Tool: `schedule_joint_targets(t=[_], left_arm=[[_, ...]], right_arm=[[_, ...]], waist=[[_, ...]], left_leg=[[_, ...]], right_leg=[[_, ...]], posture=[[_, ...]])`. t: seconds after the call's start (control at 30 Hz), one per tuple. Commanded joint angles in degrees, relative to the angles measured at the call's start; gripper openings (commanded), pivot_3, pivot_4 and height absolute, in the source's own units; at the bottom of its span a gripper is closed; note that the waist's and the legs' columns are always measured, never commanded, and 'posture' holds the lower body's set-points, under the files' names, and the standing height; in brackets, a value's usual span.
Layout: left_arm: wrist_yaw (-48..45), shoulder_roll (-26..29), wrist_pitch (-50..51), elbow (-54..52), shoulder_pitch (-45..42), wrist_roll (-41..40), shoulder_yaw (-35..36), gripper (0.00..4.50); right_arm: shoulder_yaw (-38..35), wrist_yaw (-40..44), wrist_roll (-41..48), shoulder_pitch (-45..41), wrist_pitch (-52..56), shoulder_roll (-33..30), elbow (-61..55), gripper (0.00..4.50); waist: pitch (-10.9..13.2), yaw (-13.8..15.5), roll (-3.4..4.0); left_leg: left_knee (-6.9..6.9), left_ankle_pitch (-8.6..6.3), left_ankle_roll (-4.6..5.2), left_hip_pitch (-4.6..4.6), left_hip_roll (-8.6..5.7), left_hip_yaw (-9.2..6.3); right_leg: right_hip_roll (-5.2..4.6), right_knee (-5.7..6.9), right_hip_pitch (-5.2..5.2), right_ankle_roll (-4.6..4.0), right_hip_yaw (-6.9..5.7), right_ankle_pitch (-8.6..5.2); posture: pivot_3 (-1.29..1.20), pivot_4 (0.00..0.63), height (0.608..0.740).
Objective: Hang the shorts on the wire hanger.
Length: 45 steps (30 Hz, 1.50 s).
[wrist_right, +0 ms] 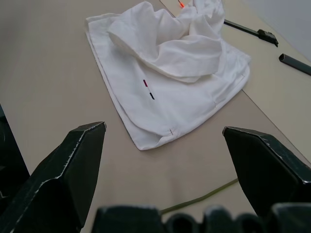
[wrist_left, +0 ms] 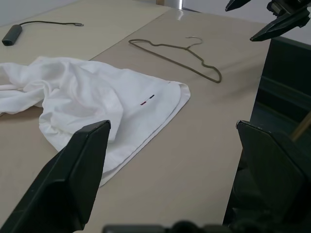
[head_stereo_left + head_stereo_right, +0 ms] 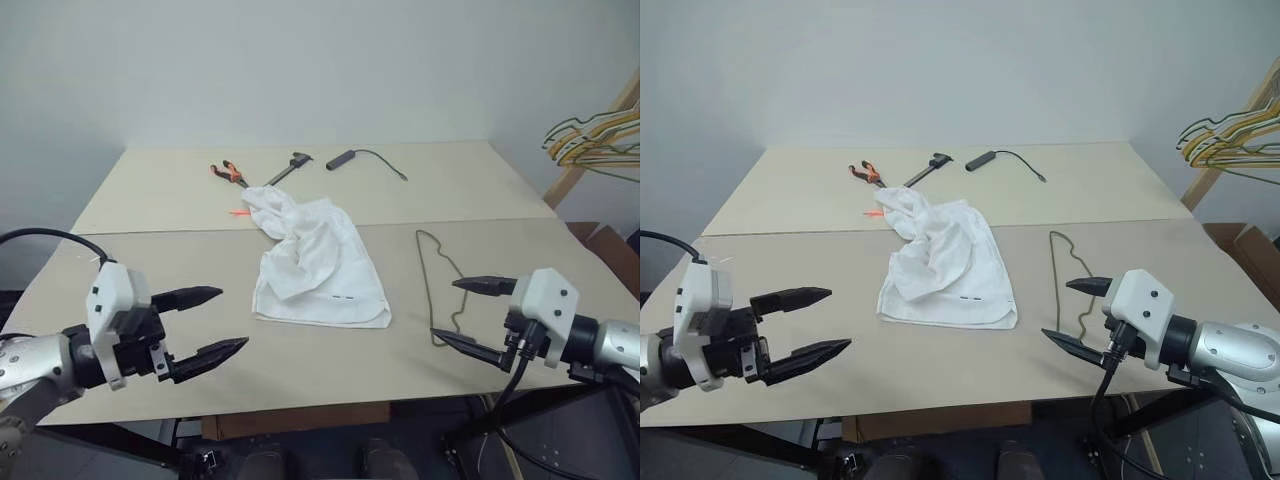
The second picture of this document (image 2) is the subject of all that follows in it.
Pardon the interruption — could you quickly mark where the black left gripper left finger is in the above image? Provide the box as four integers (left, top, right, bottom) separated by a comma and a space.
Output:
0, 119, 112, 233

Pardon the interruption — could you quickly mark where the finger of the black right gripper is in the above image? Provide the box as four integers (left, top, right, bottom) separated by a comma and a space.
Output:
249, 2, 311, 42
225, 0, 251, 12

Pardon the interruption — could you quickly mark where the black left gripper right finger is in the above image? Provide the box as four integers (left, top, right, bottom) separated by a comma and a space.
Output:
235, 119, 311, 226

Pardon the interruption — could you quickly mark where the olive wire hanger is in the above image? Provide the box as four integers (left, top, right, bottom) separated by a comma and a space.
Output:
128, 36, 222, 83

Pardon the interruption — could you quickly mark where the white cloth garment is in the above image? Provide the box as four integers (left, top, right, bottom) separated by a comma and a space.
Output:
0, 55, 191, 189

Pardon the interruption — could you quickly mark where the wooden stick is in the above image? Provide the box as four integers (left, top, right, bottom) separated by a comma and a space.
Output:
291, 116, 311, 142

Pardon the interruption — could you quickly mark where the black USB hub with cable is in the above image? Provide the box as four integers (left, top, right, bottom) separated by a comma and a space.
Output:
1, 20, 85, 46

